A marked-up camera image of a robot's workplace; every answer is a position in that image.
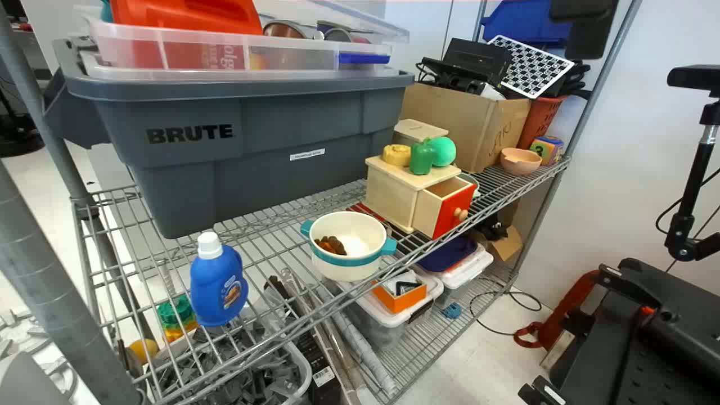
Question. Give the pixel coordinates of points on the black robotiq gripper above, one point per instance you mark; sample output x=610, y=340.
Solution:
x=589, y=26

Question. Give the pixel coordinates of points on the green plastic cup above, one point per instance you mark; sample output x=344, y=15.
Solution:
x=445, y=151

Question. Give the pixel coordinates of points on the small colourful block toy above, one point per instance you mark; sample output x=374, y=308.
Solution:
x=546, y=151

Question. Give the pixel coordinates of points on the pink small bowl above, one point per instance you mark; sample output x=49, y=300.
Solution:
x=521, y=160

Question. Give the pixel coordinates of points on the yellow round plush toy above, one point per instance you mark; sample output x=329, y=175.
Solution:
x=398, y=156

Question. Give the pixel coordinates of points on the white bowl with teal band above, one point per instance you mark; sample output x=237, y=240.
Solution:
x=353, y=249

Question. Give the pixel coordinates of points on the brown toy food piece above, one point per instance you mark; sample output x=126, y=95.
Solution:
x=331, y=247

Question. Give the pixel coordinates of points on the green toy cups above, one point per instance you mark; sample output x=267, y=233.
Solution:
x=176, y=311

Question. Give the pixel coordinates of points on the yellow toy piece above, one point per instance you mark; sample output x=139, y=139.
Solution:
x=143, y=350

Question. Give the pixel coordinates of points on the blue plastic bin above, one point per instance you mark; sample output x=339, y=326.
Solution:
x=521, y=24

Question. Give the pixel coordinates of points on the white perforated panel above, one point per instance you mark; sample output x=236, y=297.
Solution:
x=533, y=68

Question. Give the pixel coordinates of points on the terracotta plant pot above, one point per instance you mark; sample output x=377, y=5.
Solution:
x=538, y=120

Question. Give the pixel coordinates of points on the black electronic device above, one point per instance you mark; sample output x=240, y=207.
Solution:
x=468, y=65

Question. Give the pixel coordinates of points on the small pale wooden box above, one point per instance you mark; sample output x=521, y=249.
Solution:
x=419, y=131

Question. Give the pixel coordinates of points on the small cardboard box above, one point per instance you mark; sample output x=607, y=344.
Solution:
x=507, y=245

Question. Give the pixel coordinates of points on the wooden box with red drawer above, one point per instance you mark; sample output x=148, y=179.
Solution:
x=407, y=197

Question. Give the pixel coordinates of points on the clear container with blue item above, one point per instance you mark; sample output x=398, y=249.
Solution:
x=454, y=260

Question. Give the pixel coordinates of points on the small blue plastic piece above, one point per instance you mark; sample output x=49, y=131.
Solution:
x=452, y=311

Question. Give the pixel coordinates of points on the black robot cart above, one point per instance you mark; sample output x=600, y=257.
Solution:
x=645, y=346

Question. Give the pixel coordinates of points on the clear plastic storage bin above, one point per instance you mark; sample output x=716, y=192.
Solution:
x=211, y=56

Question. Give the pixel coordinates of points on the grey brute storage tote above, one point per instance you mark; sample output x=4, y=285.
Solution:
x=227, y=150

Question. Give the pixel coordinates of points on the bundle of metal rods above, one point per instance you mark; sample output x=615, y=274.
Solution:
x=339, y=339

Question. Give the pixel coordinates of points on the orange red plastic container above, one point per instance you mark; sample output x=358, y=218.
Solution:
x=187, y=15

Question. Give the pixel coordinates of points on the blue detergent bottle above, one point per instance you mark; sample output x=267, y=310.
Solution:
x=216, y=285

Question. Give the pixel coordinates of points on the black camera stand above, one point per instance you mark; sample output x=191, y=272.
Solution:
x=693, y=195

